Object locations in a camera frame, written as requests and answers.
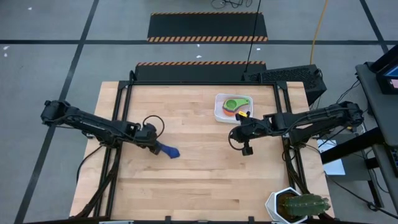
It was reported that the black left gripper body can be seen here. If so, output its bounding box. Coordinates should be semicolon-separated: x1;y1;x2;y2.
133;123;162;156

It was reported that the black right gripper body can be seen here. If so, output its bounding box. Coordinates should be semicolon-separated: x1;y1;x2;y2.
235;111;276;156

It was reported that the navy measuring cup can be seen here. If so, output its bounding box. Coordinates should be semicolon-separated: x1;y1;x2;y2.
158;143;181;160

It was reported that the white plastic basket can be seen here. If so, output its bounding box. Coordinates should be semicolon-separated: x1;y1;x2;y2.
213;93;254;124

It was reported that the green measuring cup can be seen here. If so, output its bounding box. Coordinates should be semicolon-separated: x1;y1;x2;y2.
222;97;251;113

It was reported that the black perforated computer case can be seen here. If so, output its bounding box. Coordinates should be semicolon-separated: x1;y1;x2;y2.
242;64;328;106

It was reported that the black hazard-striped floor ramp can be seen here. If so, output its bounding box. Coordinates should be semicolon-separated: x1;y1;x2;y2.
134;60;267;83
146;11;269;44

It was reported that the white hexagonal planter pot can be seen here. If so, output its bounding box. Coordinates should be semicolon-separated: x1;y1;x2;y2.
264;186;308;224

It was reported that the white paper sheet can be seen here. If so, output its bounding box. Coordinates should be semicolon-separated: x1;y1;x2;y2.
317;139;346;176

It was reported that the black stand beam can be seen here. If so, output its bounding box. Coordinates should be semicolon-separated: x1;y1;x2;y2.
320;126;385;165

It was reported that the green cactus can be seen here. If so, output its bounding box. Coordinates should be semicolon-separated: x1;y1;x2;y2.
281;193;331;217

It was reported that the grey side desk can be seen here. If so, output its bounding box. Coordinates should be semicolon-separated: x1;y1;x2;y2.
355;62;398;212

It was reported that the black monitor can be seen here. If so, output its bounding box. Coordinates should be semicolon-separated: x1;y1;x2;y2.
369;44;398;96

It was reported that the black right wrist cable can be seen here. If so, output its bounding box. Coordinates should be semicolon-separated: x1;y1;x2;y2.
228;130;246;152

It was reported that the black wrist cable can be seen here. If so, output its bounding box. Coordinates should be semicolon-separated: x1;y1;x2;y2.
142;114;166;138
228;130;246;152

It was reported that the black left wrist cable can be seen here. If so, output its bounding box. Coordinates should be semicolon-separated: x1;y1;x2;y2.
142;114;166;138

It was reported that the black aluminium table frame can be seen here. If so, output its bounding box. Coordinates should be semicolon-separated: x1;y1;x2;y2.
70;70;315;224

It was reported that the straight black floor cable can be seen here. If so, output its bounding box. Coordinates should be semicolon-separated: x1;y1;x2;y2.
243;0;262;74

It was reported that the yellow floor cable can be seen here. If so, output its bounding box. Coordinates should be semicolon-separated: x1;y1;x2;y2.
310;0;330;65

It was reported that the coiled black cable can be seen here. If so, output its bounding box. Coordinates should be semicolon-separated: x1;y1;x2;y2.
211;0;252;9

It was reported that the long black floor cable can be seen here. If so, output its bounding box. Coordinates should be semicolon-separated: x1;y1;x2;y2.
325;174;398;220

